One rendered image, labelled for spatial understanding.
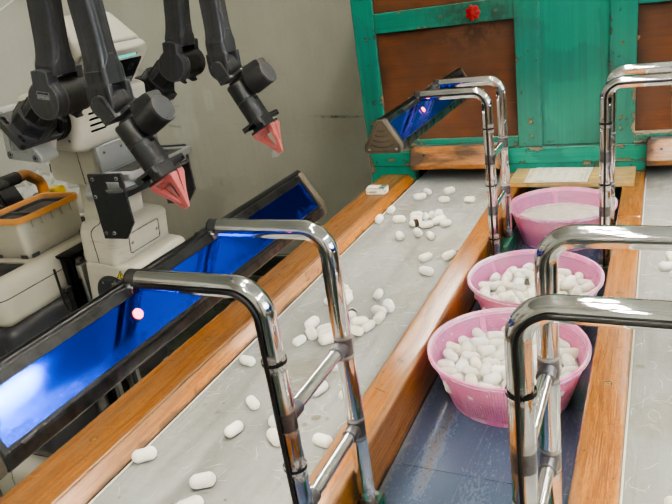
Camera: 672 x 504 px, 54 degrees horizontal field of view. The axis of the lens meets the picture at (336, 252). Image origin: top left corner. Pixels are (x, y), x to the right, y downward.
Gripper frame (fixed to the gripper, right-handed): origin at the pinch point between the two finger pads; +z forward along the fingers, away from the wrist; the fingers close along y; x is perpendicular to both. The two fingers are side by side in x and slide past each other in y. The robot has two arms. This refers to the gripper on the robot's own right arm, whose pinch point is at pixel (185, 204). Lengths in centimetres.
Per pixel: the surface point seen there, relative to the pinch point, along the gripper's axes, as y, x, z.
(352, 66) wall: 172, 25, -16
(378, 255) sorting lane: 35, -11, 36
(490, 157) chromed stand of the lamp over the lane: 39, -46, 29
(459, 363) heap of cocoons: -10, -38, 49
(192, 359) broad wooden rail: -20.2, 2.9, 24.9
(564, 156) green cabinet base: 95, -48, 48
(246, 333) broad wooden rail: -8.1, -0.6, 27.9
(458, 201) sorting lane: 75, -20, 41
